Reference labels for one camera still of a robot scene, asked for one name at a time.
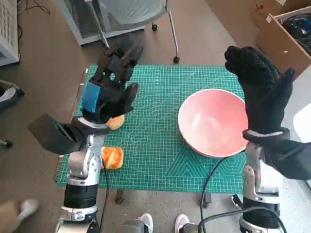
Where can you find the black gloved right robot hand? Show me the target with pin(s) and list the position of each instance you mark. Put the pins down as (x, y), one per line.
(262, 97)

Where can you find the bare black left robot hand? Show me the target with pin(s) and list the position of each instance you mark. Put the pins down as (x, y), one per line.
(107, 97)

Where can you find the round bread bun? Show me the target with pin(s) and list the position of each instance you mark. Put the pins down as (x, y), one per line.
(116, 123)

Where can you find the pink bowl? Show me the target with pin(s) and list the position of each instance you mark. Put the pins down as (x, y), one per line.
(209, 121)

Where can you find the rectangular striped bread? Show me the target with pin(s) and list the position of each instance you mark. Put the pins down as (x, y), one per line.
(113, 157)

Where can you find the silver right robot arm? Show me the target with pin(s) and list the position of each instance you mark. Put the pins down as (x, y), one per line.
(251, 174)

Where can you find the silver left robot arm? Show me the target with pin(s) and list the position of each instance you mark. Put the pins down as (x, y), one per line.
(82, 165)

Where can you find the white desk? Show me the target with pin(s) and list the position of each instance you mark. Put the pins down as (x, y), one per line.
(303, 85)

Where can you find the white rounded object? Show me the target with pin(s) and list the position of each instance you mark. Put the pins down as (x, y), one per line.
(303, 123)

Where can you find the green cutting mat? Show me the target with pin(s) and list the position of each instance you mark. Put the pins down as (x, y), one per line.
(155, 109)

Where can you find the cardboard box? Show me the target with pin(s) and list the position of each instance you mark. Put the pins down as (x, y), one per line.
(272, 36)

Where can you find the grey mesh office chair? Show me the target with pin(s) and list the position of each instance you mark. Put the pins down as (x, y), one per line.
(136, 12)

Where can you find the person's foot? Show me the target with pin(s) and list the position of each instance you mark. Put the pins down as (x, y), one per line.
(7, 94)

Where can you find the black table foot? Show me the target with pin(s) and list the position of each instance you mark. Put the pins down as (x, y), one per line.
(119, 197)
(206, 200)

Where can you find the black chair caster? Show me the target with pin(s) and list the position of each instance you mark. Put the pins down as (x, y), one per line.
(7, 143)

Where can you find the white perforated cabinet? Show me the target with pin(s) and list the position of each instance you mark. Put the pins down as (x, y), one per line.
(8, 24)

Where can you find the white and grey foot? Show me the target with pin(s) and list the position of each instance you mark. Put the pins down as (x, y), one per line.
(145, 222)
(182, 222)

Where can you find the person's leg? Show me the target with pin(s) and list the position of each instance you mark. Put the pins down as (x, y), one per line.
(12, 216)

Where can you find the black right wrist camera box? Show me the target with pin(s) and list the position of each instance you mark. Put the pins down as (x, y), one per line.
(291, 157)

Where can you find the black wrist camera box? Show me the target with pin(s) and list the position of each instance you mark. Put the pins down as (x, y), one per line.
(51, 136)
(291, 157)

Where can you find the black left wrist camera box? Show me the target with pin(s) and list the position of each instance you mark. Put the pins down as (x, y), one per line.
(51, 136)

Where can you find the metal bracket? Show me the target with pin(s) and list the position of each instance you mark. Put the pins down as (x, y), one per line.
(236, 201)

